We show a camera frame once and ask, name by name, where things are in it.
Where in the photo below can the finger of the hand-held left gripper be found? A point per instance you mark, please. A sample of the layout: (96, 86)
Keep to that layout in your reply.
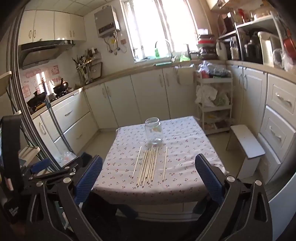
(69, 172)
(40, 165)

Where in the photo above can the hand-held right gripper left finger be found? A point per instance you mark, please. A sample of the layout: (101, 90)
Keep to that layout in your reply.
(89, 178)

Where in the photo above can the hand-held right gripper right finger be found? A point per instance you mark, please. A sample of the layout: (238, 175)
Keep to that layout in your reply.
(209, 183)

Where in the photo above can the set of wooden chopsticks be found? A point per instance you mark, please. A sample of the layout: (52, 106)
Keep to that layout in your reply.
(148, 166)

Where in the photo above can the clear glass jar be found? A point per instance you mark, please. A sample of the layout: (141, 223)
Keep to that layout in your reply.
(153, 132)

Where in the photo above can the clear crumpled plastic bag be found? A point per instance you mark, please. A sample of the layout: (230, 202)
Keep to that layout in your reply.
(66, 157)

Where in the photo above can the cherry print tablecloth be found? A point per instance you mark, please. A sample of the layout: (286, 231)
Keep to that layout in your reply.
(185, 150)

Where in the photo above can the white stool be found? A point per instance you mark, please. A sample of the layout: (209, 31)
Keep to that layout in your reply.
(247, 143)

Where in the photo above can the cream stove side cabinet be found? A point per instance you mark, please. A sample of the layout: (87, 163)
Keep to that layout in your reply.
(69, 111)

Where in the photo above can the black wok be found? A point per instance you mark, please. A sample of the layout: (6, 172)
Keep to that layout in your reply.
(60, 88)
(35, 99)

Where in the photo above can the gas stove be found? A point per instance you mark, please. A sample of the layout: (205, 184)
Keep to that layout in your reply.
(61, 94)

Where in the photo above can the green vegetable bag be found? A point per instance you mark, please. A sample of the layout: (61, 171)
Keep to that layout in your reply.
(220, 98)

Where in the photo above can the white plastic bag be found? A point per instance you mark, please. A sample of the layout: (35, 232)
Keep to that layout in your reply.
(205, 95)

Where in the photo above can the white rolling cart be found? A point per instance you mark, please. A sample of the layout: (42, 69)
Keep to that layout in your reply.
(214, 80)

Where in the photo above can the cream base cabinets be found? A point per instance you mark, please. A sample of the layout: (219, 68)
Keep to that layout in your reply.
(148, 92)

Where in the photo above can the steel range hood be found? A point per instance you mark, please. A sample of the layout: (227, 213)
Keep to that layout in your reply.
(39, 54)

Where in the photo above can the clear bag of groceries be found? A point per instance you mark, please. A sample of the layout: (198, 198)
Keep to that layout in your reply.
(214, 69)

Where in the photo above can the green cloth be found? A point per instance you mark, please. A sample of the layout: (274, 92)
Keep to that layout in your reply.
(185, 58)

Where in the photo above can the white rice cooker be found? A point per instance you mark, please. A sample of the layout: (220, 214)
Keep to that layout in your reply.
(221, 49)

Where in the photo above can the chrome sink faucet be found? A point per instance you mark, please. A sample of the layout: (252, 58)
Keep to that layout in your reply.
(171, 54)

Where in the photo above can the stack of food containers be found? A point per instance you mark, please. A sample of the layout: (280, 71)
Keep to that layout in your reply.
(205, 44)

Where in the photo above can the black kettle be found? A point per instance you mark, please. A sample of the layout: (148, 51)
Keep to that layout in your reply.
(252, 49)

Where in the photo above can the green bottle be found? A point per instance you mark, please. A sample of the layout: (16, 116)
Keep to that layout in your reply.
(157, 52)

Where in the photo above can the white electric water pot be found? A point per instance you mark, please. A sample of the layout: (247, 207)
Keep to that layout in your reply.
(266, 48)

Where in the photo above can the grey gas water heater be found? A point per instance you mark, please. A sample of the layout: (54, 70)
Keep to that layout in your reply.
(106, 20)

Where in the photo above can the red pan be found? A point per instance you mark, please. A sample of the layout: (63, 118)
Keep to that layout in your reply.
(290, 45)

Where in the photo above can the kitchen window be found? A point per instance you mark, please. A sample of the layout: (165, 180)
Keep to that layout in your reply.
(148, 27)

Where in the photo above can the white counter shelf rack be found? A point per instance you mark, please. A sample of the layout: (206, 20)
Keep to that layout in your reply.
(254, 23)

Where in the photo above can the metal sliding door frame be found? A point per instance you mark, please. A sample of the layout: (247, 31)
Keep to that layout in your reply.
(17, 76)

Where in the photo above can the pink wall stickers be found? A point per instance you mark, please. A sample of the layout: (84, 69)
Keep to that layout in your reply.
(30, 76)

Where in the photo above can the wall utensil rack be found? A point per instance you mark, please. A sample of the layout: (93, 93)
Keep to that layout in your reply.
(86, 67)

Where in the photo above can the cream wall cabinets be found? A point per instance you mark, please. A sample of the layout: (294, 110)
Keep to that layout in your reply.
(57, 25)

